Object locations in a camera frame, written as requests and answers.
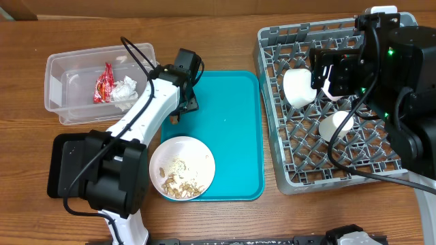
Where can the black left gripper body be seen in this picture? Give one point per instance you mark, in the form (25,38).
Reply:
(187,106)

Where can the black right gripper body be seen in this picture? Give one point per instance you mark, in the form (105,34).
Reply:
(345,73)

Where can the pink small bowl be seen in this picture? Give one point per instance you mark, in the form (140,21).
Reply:
(325,90)

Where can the white bowl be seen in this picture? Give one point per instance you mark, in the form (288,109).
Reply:
(297,87)

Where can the white paper cup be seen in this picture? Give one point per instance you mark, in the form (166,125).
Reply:
(331,123)

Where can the white tissue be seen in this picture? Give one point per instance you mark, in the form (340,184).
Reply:
(124,90)

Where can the pink plate with food scraps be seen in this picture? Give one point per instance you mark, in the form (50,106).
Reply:
(182,168)

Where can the red snack wrapper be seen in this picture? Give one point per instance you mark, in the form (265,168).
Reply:
(104,86)

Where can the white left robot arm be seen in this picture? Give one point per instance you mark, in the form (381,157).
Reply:
(167,86)

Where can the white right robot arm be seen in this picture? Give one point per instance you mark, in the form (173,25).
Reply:
(393,74)

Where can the grey dishwasher rack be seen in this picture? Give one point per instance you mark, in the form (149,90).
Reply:
(299,153)

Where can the teal plastic tray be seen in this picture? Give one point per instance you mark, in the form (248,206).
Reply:
(229,122)

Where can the clear plastic bin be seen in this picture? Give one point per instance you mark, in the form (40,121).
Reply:
(70,81)

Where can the black plastic tray bin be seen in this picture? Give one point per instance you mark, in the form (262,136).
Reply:
(64,163)

